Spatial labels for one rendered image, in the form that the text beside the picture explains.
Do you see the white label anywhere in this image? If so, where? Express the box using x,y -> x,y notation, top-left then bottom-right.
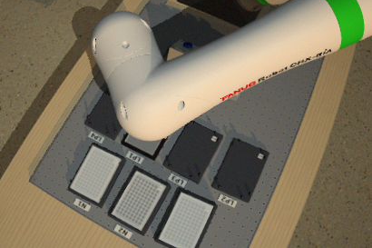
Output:
126,151 -> 144,164
73,198 -> 91,212
168,174 -> 187,187
218,194 -> 237,207
88,131 -> 104,144

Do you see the beige button panel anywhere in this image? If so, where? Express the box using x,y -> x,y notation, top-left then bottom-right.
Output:
162,39 -> 240,101

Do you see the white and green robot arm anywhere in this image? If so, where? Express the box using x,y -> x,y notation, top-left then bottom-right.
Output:
91,0 -> 372,141

